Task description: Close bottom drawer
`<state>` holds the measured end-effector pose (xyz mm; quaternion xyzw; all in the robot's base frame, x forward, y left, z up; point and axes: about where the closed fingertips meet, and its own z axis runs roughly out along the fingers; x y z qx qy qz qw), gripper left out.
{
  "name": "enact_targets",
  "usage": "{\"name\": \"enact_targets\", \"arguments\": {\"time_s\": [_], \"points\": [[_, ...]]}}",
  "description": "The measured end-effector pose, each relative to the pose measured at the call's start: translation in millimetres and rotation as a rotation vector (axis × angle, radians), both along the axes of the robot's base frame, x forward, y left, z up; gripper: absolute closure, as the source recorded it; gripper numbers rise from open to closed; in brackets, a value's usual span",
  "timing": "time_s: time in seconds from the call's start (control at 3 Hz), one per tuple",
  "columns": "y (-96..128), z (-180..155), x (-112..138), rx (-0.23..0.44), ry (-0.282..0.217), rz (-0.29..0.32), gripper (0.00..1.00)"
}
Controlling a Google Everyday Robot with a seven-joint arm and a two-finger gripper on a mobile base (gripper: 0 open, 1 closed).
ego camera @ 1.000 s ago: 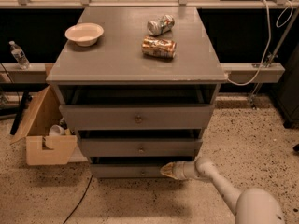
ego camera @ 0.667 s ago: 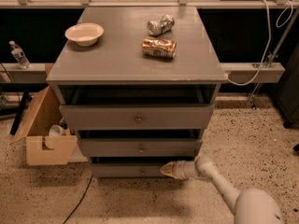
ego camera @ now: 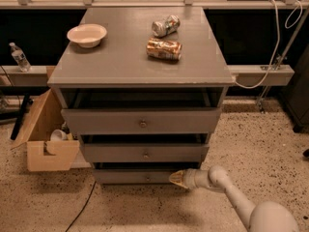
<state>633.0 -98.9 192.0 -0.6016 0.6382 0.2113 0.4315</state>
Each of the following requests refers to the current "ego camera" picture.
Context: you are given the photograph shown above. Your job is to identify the white bowl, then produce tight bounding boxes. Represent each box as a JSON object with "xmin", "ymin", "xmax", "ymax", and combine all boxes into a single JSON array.
[{"xmin": 67, "ymin": 24, "xmax": 107, "ymax": 48}]

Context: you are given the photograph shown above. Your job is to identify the grey drawer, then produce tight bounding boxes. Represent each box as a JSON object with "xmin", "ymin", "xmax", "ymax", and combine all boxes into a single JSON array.
[
  {"xmin": 62, "ymin": 88, "xmax": 220, "ymax": 134},
  {"xmin": 93, "ymin": 161, "xmax": 200, "ymax": 185},
  {"xmin": 81, "ymin": 133, "xmax": 209, "ymax": 162}
]

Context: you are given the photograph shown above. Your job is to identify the open cardboard box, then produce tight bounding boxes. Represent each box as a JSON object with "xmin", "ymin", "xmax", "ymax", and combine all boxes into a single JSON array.
[{"xmin": 13, "ymin": 89, "xmax": 79, "ymax": 172}]

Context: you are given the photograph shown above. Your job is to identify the grey middle drawer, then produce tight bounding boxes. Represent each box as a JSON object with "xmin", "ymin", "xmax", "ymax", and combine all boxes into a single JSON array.
[{"xmin": 81, "ymin": 133, "xmax": 209, "ymax": 162}]

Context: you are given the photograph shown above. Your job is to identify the grey bottom drawer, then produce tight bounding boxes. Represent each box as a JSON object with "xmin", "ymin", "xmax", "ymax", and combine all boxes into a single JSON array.
[{"xmin": 93, "ymin": 161, "xmax": 200, "ymax": 185}]

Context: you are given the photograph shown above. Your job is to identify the crushed silver green can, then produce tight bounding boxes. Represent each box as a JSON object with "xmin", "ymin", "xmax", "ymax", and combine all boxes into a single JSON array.
[{"xmin": 152, "ymin": 14, "xmax": 181, "ymax": 38}]

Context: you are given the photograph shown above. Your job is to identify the dark cabinet at right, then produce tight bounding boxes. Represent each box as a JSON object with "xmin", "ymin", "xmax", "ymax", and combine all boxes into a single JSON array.
[{"xmin": 280, "ymin": 44, "xmax": 309, "ymax": 132}]

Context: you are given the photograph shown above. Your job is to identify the white cup in box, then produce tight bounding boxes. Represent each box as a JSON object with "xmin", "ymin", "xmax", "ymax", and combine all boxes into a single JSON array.
[{"xmin": 50, "ymin": 130, "xmax": 68, "ymax": 141}]

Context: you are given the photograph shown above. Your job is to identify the black floor cable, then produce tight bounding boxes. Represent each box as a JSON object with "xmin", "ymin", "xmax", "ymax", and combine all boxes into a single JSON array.
[{"xmin": 64, "ymin": 181, "xmax": 98, "ymax": 232}]

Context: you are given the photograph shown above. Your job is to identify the grey wooden drawer cabinet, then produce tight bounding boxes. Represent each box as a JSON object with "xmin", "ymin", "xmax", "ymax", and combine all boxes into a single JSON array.
[{"xmin": 47, "ymin": 6, "xmax": 236, "ymax": 171}]

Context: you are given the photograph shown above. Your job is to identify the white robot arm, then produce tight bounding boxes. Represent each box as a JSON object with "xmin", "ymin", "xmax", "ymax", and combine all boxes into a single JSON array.
[{"xmin": 169, "ymin": 165, "xmax": 300, "ymax": 232}]

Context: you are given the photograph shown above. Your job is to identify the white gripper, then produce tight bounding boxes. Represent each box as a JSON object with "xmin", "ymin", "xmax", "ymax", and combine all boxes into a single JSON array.
[{"xmin": 169, "ymin": 168, "xmax": 210, "ymax": 189}]

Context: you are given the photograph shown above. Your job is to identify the grey top drawer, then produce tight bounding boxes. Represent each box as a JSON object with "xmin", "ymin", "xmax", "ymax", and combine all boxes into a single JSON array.
[{"xmin": 62, "ymin": 88, "xmax": 220, "ymax": 134}]

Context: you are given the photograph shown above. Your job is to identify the metal stand pole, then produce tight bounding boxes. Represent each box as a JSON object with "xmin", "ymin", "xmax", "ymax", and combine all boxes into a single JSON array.
[{"xmin": 256, "ymin": 7, "xmax": 309, "ymax": 113}]

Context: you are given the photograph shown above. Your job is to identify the white cable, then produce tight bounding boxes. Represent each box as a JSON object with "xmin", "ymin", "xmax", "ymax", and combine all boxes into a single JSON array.
[{"xmin": 234, "ymin": 0, "xmax": 305, "ymax": 90}]

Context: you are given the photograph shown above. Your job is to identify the clear plastic water bottle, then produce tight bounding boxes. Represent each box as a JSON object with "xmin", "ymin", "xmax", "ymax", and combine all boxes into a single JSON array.
[{"xmin": 9, "ymin": 43, "xmax": 31, "ymax": 73}]

